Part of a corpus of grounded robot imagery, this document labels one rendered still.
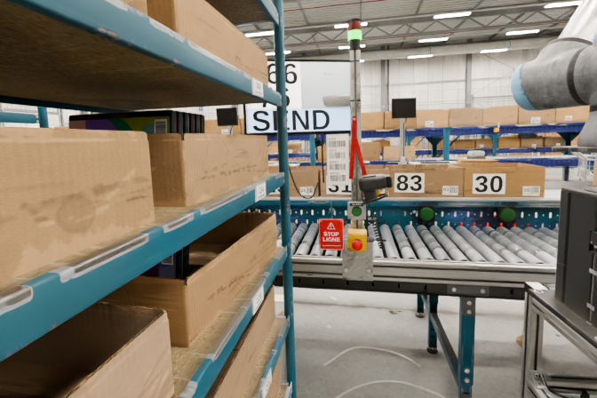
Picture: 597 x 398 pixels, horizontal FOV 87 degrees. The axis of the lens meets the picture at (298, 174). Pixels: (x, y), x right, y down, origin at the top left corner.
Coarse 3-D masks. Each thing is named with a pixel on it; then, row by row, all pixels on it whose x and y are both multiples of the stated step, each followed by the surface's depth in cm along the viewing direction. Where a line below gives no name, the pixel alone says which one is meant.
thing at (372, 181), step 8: (368, 176) 114; (376, 176) 114; (384, 176) 113; (360, 184) 115; (368, 184) 114; (376, 184) 113; (384, 184) 113; (392, 184) 113; (368, 192) 116; (376, 192) 116; (368, 200) 116; (376, 200) 115
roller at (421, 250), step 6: (408, 228) 165; (408, 234) 159; (414, 234) 154; (414, 240) 146; (420, 240) 145; (414, 246) 142; (420, 246) 136; (420, 252) 131; (426, 252) 129; (420, 258) 128; (426, 258) 124; (432, 258) 124
